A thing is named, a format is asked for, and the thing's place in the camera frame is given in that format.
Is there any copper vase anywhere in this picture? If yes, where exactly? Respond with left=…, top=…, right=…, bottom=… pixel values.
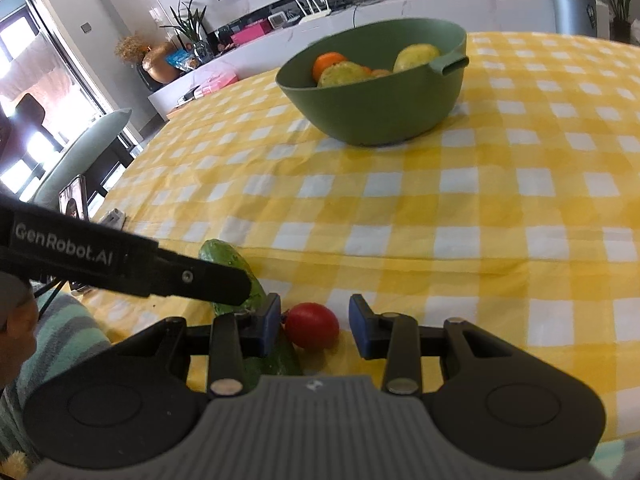
left=142, top=41, right=181, bottom=84

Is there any green colander bowl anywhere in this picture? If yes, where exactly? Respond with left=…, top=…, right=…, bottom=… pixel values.
left=276, top=18, right=469, bottom=146

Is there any grey blue trash bin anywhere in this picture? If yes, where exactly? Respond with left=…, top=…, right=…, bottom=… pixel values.
left=552, top=0, right=598, bottom=38

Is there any green upholstered chair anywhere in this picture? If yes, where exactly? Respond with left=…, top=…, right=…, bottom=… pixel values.
left=30, top=108, right=134, bottom=210

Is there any person left hand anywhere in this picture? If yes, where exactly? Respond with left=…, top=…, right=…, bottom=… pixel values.
left=0, top=295, right=38, bottom=388

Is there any green cucumber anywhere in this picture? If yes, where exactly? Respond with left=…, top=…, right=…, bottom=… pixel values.
left=197, top=237, right=304, bottom=394

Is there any yellow checkered tablecloth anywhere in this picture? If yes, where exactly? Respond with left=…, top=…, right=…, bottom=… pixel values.
left=104, top=32, right=639, bottom=439

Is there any magenta flat box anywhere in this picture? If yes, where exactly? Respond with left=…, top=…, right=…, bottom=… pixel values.
left=231, top=20, right=273, bottom=47

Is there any red cherry tomato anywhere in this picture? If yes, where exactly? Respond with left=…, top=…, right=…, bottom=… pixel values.
left=284, top=302, right=340, bottom=352

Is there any potted plant left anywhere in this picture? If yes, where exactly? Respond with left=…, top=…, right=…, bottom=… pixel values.
left=162, top=0, right=214, bottom=65

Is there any smartphone with picture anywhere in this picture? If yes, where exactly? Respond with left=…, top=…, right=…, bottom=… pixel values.
left=58, top=174, right=89, bottom=220

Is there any white TV console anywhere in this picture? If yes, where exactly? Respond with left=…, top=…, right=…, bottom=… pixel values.
left=149, top=0, right=555, bottom=118

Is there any green pear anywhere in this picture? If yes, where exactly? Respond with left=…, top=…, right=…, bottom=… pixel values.
left=318, top=61, right=371, bottom=88
left=393, top=44, right=440, bottom=73

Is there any pink storage box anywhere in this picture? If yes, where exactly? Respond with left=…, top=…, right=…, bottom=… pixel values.
left=193, top=68, right=240, bottom=99

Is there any white wifi router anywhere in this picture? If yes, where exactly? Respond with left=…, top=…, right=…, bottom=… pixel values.
left=294, top=0, right=332, bottom=23

